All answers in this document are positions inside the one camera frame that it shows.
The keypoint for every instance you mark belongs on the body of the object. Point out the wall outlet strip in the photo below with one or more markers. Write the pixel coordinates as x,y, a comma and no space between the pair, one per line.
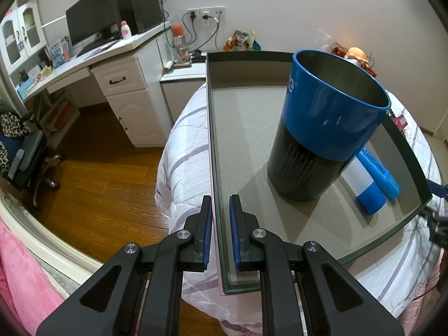
205,13

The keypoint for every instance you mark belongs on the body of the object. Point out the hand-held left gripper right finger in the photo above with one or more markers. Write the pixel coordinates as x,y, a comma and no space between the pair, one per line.
235,231

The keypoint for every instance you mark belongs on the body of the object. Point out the leopard print cloth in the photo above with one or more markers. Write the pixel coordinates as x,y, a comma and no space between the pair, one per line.
12,124

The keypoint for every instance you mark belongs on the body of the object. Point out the colourful snack bag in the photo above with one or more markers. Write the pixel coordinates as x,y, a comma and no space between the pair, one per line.
238,42

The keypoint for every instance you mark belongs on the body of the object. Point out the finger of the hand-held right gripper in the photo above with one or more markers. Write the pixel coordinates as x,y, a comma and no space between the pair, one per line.
440,189
440,229

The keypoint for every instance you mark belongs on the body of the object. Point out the pink box with dark rim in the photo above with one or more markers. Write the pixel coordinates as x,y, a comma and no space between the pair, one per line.
245,140

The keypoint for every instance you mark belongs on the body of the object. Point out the orange plush toy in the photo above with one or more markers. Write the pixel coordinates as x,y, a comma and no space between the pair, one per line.
357,56

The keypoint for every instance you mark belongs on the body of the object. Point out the clear plastic bag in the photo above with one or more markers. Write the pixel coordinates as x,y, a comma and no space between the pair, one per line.
327,40

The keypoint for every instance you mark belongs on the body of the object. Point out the white lint roller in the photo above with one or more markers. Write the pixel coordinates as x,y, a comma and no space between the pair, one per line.
168,67

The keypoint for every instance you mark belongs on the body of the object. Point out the black hair dryer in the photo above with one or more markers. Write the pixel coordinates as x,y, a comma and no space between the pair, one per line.
196,55

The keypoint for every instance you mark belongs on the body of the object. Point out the white tube with blue cap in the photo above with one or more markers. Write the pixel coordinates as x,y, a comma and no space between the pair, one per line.
365,192

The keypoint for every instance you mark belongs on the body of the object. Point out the white bed frame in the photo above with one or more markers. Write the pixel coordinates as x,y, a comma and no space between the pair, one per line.
45,241

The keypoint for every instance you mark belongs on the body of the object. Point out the round table with striped cloth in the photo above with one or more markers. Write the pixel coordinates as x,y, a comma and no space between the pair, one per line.
185,168

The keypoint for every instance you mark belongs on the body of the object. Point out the black computer monitor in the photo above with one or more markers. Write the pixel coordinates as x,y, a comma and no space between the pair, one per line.
91,17

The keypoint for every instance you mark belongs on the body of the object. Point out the pink lotion bottle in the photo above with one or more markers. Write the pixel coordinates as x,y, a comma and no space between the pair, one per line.
125,30

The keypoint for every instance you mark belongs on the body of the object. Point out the pink blanket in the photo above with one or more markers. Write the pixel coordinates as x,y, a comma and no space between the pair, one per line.
24,273

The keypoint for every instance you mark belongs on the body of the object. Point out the blue and black cup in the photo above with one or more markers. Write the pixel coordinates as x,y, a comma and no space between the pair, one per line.
315,133

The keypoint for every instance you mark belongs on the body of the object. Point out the white glass-door cabinet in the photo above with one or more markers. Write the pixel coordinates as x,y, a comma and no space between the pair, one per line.
21,35

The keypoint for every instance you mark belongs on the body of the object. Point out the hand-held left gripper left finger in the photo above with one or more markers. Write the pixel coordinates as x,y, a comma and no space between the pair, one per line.
208,231

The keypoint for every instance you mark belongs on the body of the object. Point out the teal pouch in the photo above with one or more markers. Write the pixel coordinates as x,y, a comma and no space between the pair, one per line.
257,45

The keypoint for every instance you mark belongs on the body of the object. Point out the blue highlighter pen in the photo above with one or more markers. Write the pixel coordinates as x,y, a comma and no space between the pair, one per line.
383,178

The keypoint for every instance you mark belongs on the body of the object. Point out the red-capped water bottle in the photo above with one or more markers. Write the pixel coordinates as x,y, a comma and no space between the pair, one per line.
180,43

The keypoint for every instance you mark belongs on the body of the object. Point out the pink tag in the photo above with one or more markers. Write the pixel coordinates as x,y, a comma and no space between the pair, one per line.
400,121

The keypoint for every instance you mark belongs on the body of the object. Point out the black computer tower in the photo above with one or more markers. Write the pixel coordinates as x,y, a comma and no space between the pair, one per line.
140,3

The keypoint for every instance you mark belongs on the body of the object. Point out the white desk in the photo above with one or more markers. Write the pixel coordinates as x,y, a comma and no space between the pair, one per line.
119,77

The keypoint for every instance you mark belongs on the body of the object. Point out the white side table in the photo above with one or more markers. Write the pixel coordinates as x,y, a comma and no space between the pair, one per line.
182,87

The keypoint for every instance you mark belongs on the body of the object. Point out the dark office chair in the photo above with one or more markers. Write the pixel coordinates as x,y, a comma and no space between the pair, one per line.
28,161

